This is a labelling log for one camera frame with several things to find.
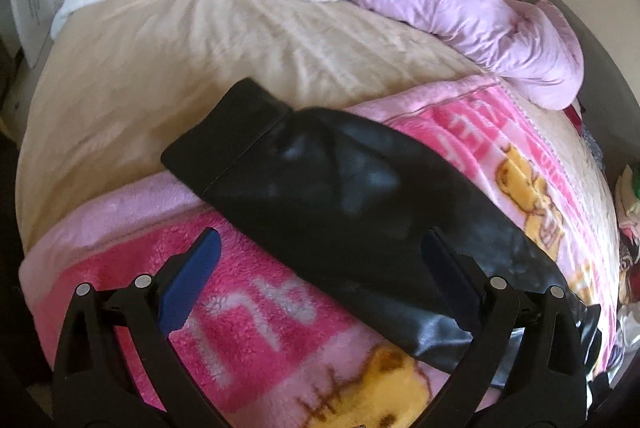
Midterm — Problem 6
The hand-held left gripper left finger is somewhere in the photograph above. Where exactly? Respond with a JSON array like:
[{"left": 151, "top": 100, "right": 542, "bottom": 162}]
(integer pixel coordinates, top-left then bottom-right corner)
[{"left": 52, "top": 227, "right": 223, "bottom": 428}]

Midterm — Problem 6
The cream bed sheet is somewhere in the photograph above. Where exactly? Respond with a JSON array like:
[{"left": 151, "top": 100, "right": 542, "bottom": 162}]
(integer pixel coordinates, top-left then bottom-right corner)
[{"left": 15, "top": 0, "right": 613, "bottom": 254}]

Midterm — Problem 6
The black leather garment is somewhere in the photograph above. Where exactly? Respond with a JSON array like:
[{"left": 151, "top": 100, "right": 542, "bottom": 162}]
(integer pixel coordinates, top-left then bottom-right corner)
[{"left": 161, "top": 77, "right": 603, "bottom": 389}]

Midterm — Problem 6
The pink printed blanket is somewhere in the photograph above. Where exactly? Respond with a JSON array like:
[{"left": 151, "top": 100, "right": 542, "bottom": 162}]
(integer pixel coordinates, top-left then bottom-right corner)
[{"left": 19, "top": 73, "right": 623, "bottom": 428}]

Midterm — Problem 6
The lilac puffer jacket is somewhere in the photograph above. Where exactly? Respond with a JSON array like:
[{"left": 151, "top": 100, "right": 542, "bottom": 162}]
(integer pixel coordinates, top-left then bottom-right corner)
[{"left": 350, "top": 0, "right": 586, "bottom": 111}]

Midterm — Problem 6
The colourful printed quilt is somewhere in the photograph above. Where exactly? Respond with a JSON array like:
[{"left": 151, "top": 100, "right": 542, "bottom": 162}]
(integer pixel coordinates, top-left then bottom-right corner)
[{"left": 612, "top": 163, "right": 640, "bottom": 359}]

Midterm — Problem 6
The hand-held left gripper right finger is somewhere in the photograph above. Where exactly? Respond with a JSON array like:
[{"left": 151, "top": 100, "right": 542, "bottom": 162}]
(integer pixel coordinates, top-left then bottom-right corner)
[{"left": 420, "top": 227, "right": 588, "bottom": 428}]

